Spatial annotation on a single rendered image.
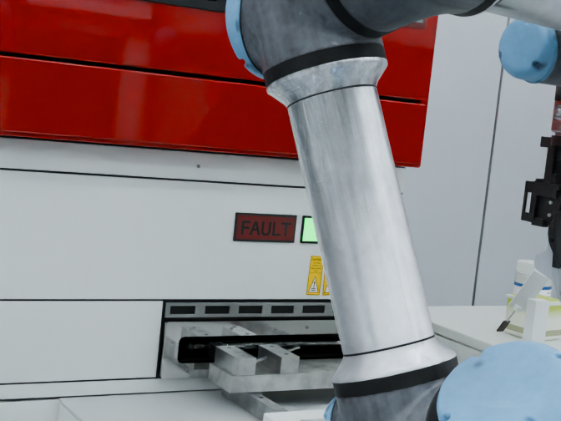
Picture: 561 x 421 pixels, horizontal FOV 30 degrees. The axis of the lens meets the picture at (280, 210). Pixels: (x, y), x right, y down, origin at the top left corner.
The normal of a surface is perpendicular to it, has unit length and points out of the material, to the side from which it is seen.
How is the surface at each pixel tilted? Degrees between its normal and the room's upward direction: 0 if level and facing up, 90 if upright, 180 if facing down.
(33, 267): 90
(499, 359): 41
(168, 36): 90
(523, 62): 90
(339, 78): 121
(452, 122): 90
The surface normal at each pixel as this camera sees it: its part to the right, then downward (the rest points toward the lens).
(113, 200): 0.49, 0.14
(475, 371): -0.47, -0.78
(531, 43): -0.73, -0.01
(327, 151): -0.42, 0.03
